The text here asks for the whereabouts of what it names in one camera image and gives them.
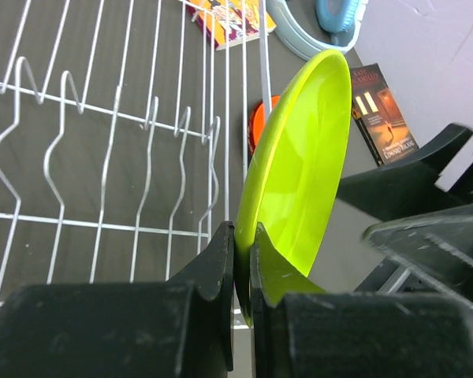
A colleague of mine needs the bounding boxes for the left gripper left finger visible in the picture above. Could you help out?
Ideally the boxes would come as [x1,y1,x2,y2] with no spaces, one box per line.
[0,221,234,377]

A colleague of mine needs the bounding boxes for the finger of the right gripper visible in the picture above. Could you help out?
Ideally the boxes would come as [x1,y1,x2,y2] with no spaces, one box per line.
[363,203,473,310]
[337,123,473,221]

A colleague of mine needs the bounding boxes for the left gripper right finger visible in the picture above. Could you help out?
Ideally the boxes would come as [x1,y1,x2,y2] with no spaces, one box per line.
[250,224,473,377]

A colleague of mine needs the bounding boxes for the lime green plate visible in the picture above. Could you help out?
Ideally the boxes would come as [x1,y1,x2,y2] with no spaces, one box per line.
[235,50,352,325]

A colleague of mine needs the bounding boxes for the orange plate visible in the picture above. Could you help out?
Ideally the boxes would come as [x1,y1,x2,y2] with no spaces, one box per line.
[247,100,265,156]

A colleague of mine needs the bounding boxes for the dark cover paperback book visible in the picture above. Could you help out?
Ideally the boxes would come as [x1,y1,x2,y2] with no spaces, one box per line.
[350,64,419,166]

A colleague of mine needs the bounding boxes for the light blue headphones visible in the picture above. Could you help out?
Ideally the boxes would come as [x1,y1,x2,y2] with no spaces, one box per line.
[266,1,368,61]

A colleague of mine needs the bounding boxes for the Roald Dahl orange book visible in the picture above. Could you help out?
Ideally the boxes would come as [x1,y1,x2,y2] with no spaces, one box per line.
[185,0,260,50]

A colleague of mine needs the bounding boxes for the white wire dish rack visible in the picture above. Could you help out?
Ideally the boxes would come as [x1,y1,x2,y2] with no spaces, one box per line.
[0,1,261,307]

